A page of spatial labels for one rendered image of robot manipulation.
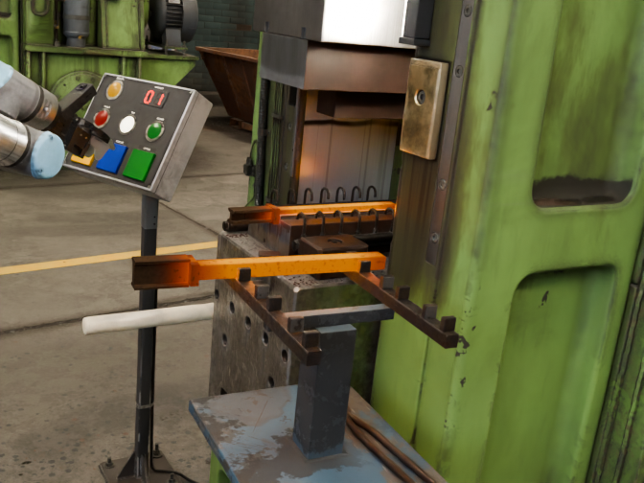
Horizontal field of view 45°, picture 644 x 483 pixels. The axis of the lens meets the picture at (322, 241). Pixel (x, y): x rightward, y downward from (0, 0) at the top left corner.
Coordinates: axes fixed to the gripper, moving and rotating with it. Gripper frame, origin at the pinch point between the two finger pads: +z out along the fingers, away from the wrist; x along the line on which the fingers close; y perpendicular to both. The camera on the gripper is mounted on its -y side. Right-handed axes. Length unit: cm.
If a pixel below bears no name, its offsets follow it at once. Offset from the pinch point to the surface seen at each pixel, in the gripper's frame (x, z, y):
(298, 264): 76, -22, 17
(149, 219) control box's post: -7.9, 29.8, 10.7
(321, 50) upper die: 55, -10, -26
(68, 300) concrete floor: -137, 135, 45
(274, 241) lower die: 47.5, 10.3, 9.3
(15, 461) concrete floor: -43, 55, 92
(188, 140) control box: 7.1, 15.9, -9.8
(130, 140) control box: -6.5, 11.0, -4.9
